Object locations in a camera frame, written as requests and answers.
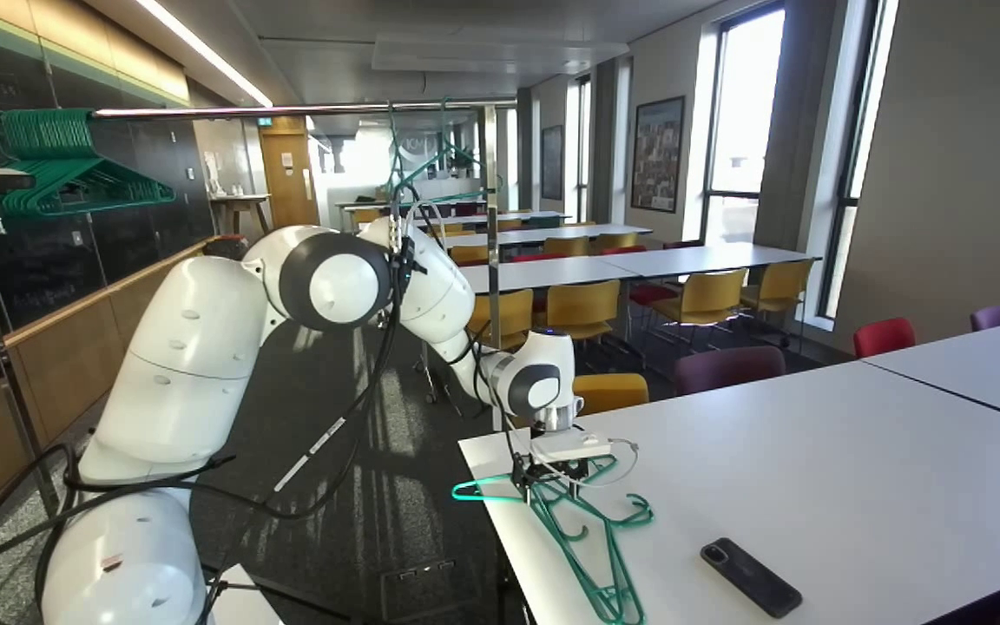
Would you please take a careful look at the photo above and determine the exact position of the black smartphone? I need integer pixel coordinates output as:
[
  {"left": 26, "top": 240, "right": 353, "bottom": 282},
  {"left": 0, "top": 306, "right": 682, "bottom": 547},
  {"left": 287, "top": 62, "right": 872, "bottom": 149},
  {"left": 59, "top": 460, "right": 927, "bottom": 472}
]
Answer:
[{"left": 697, "top": 534, "right": 804, "bottom": 621}]

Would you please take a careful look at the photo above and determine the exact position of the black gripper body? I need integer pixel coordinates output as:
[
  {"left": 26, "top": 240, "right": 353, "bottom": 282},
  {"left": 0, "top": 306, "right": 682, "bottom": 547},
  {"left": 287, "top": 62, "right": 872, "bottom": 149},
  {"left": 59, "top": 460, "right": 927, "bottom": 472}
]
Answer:
[{"left": 524, "top": 457, "right": 598, "bottom": 482}]

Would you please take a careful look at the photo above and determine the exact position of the black tripod stand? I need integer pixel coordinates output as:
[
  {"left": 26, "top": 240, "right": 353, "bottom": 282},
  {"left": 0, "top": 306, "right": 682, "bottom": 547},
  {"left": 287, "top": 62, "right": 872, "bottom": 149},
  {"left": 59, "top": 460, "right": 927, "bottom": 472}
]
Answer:
[{"left": 0, "top": 161, "right": 67, "bottom": 524}]

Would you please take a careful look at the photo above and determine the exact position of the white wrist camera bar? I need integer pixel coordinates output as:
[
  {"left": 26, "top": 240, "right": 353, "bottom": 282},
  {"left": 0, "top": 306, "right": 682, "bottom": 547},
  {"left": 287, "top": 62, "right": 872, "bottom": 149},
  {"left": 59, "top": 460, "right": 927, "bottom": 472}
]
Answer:
[{"left": 510, "top": 430, "right": 616, "bottom": 469}]

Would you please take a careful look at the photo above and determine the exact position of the wooden door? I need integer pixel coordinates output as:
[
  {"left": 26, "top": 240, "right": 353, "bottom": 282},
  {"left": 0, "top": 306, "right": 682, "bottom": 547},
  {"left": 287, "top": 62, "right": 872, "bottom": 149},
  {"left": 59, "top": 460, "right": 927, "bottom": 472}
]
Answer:
[{"left": 255, "top": 110, "right": 321, "bottom": 229}]

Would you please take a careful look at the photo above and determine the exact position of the green clothes hanger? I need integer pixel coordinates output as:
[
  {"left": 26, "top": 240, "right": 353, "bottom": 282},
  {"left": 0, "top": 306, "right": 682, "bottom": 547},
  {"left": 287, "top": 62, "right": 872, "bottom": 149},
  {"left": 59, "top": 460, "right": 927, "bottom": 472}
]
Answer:
[
  {"left": 386, "top": 107, "right": 458, "bottom": 219},
  {"left": 520, "top": 452, "right": 655, "bottom": 548},
  {"left": 447, "top": 457, "right": 623, "bottom": 509},
  {"left": 524, "top": 481, "right": 649, "bottom": 625},
  {"left": 0, "top": 107, "right": 179, "bottom": 219},
  {"left": 408, "top": 107, "right": 487, "bottom": 215}
]

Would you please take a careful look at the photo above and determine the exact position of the tall window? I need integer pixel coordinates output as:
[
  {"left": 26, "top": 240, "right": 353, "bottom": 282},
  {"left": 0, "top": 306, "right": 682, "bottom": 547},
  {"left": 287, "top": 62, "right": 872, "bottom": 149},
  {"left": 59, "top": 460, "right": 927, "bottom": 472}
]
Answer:
[
  {"left": 560, "top": 76, "right": 598, "bottom": 226},
  {"left": 817, "top": 0, "right": 904, "bottom": 328},
  {"left": 697, "top": 5, "right": 791, "bottom": 251}
]

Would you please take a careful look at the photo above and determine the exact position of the small high table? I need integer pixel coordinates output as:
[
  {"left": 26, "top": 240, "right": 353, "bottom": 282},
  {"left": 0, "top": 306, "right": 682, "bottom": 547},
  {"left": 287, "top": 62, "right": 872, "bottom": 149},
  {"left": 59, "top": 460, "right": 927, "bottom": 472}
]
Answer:
[{"left": 204, "top": 189, "right": 276, "bottom": 244}]

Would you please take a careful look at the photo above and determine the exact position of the linear ceiling light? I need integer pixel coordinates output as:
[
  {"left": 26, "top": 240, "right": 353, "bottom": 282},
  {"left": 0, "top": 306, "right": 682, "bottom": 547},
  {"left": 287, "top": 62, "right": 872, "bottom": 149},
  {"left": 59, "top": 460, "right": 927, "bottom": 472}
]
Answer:
[{"left": 133, "top": 0, "right": 276, "bottom": 110}]

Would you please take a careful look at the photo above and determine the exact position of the white long table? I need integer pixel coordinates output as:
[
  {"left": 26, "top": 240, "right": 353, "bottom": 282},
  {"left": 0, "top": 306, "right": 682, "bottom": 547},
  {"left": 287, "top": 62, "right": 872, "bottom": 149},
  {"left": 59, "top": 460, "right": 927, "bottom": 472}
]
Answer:
[
  {"left": 860, "top": 308, "right": 1000, "bottom": 433},
  {"left": 439, "top": 223, "right": 654, "bottom": 254},
  {"left": 439, "top": 240, "right": 821, "bottom": 295},
  {"left": 341, "top": 205, "right": 569, "bottom": 233}
]

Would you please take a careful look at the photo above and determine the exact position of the framed wall picture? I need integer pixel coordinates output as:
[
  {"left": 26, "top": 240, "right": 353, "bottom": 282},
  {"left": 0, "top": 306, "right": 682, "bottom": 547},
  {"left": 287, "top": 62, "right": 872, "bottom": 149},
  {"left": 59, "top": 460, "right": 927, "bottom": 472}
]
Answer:
[
  {"left": 537, "top": 121, "right": 569, "bottom": 205},
  {"left": 629, "top": 93, "right": 692, "bottom": 219}
]

